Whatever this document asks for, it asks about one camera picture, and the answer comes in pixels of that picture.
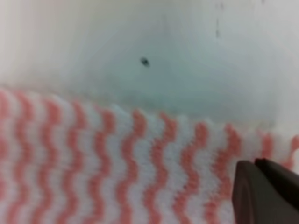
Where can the pink white wavy striped towel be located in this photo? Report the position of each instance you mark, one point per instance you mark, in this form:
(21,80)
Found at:
(70,162)

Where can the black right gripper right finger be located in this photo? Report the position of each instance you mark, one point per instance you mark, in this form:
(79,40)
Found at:
(284,204)

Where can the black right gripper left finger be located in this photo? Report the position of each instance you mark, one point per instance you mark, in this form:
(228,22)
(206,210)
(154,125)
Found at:
(252,195)

